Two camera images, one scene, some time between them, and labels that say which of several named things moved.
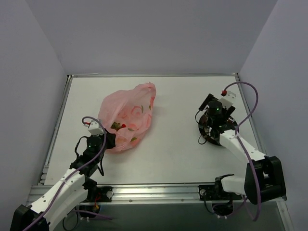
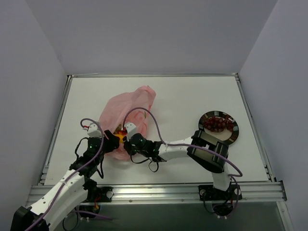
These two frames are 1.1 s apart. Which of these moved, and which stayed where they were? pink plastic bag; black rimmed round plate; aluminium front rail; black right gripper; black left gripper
Moved: black right gripper; pink plastic bag
Stayed: black rimmed round plate; black left gripper; aluminium front rail
